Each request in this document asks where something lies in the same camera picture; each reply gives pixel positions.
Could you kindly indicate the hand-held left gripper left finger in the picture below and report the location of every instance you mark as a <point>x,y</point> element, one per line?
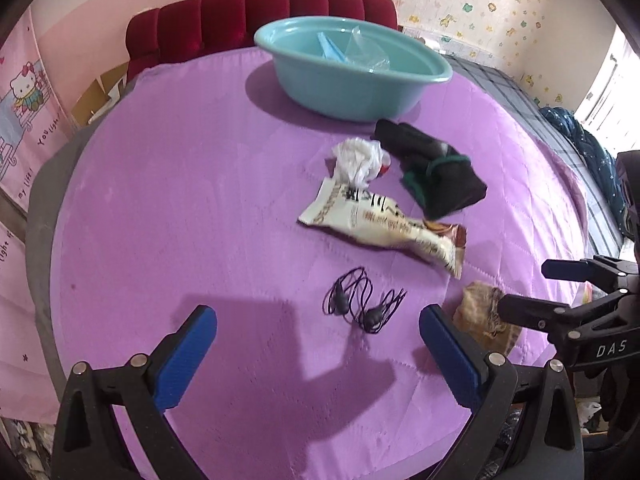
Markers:
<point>185,355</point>

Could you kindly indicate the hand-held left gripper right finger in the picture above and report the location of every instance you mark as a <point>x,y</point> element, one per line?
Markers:
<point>450,355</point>

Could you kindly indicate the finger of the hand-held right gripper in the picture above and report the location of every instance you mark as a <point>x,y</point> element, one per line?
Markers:
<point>530,312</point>
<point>585,270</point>

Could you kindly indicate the black earphones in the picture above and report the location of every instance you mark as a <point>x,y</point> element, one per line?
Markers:
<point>342,302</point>

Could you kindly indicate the black gloves pair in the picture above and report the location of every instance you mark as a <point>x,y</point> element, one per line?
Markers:
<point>450,185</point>

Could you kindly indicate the cream snack packet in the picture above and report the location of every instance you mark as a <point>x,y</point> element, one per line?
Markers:
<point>370,220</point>

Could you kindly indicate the white tissue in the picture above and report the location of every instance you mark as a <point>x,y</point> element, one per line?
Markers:
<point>355,160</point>

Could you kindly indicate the teal plastic basin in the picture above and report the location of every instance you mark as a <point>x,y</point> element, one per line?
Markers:
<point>325,90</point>

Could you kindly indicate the clear zip bag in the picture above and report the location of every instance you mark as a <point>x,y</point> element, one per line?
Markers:
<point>365,52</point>

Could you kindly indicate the blue face mask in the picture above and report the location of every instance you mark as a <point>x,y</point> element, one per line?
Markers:
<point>330,50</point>

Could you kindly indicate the dark blue starry cloth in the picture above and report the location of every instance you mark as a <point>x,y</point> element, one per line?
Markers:
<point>590,160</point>

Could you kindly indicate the purple quilted cloth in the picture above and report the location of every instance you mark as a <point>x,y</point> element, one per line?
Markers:
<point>175,185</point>

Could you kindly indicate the patterned fabric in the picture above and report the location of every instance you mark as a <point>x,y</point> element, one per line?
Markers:
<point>22,450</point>

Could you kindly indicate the cardboard box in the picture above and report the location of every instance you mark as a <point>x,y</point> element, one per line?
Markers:
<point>95,95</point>

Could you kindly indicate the red velvet sofa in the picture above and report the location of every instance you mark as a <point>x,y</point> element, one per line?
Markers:
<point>200,20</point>

